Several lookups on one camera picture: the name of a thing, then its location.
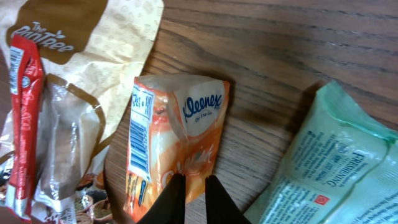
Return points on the brown red snack bag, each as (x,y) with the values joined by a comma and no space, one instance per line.
(90,51)

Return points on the teal wet wipes pack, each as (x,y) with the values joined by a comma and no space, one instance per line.
(341,167)

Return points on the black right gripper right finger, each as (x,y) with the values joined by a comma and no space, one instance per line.
(220,208)

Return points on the small orange packet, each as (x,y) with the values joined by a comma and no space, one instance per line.
(175,127)

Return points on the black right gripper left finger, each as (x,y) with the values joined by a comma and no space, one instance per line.
(169,208)

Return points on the red candy bar wrapper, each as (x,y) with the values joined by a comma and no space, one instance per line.
(26,82)

